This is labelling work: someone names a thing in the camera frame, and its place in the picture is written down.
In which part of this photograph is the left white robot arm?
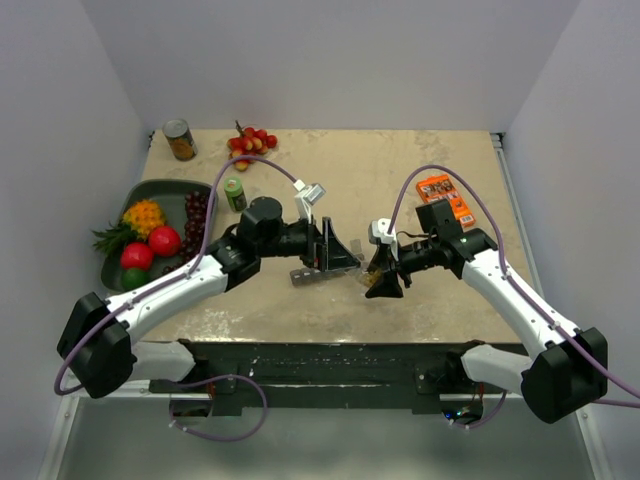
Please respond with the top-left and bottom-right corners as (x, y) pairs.
(57, 197), (361, 399)

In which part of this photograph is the black base frame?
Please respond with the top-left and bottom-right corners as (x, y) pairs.
(150, 342), (500, 419)

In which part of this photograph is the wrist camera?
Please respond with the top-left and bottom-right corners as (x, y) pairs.
(293, 179), (326, 223)
(368, 218), (398, 260)

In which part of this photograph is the green lid bottle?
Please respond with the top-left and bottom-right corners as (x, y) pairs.
(223, 177), (247, 212)

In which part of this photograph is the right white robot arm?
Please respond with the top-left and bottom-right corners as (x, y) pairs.
(366, 200), (608, 423)

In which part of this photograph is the dark purple grape bunch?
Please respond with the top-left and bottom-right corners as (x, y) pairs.
(162, 191), (209, 275)

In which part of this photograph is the dark grey tray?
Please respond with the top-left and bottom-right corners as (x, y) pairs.
(101, 179), (211, 293)

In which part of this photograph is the red cherry bunch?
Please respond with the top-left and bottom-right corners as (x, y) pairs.
(226, 121), (279, 172)

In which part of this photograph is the grey weekly pill organizer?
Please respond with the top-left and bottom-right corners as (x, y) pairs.
(289, 239), (365, 287)

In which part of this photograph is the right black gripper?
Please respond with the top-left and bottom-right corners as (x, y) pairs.
(364, 237), (438, 298)

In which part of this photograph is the toy pineapple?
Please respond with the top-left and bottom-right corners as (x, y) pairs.
(93, 199), (167, 256)

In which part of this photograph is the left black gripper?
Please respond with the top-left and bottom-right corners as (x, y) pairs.
(258, 214), (360, 271)

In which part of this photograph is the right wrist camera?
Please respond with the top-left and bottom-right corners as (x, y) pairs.
(368, 218), (398, 260)

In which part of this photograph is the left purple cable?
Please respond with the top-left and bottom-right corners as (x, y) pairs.
(53, 155), (306, 442)

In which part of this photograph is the red toy fruit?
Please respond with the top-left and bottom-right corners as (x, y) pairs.
(120, 242), (154, 271)

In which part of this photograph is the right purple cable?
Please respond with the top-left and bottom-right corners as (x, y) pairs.
(388, 164), (640, 431)

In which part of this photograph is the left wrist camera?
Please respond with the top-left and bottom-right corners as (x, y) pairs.
(293, 179), (326, 223)

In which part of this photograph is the orange cardboard box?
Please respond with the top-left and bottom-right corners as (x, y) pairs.
(416, 174), (476, 228)

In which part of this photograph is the green toy lime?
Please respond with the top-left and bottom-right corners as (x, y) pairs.
(121, 268), (150, 291)

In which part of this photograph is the purple cable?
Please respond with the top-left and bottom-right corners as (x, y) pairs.
(53, 155), (306, 442)
(388, 164), (640, 431)

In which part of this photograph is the tin food can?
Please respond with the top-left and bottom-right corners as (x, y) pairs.
(162, 119), (198, 161)

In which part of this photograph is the red toy apple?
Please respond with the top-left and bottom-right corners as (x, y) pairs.
(147, 226), (182, 257)

